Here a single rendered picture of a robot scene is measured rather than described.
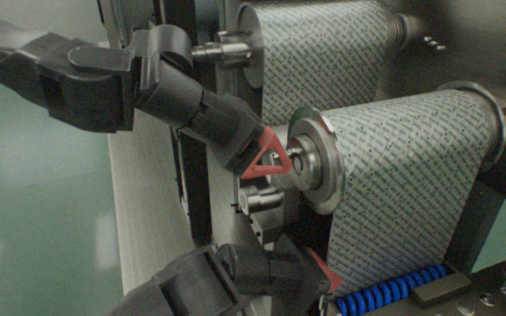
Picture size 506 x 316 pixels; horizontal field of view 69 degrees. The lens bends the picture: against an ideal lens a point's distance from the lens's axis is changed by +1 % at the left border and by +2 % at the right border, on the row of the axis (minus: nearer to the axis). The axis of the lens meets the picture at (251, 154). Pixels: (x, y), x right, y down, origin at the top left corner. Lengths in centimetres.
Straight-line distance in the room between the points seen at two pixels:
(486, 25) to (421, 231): 34
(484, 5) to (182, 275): 59
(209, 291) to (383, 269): 32
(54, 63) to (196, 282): 25
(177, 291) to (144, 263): 46
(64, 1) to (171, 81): 557
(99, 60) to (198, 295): 25
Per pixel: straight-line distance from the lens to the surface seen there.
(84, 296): 206
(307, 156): 45
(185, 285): 40
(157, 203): 100
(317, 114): 45
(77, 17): 596
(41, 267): 229
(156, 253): 86
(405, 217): 57
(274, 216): 57
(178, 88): 38
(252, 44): 64
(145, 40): 46
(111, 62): 38
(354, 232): 52
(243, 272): 44
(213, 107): 40
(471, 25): 72
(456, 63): 74
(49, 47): 41
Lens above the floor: 151
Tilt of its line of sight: 32 degrees down
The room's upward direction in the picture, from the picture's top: straight up
